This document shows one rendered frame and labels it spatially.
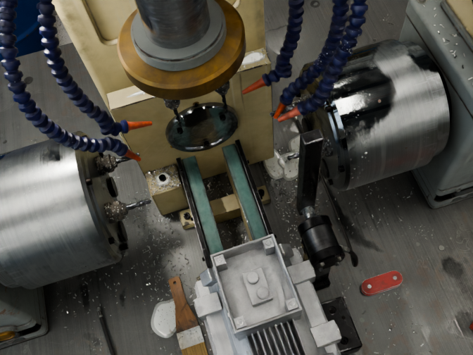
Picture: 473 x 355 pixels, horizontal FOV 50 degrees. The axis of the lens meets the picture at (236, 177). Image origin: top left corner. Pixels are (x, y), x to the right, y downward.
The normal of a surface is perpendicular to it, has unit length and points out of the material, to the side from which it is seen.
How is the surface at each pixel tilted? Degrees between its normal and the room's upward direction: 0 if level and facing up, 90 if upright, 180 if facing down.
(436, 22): 0
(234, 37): 0
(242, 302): 0
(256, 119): 90
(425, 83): 21
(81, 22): 90
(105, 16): 90
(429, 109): 39
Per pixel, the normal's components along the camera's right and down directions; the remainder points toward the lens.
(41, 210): 0.07, -0.01
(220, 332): -0.08, -0.46
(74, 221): 0.14, 0.24
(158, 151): 0.29, 0.84
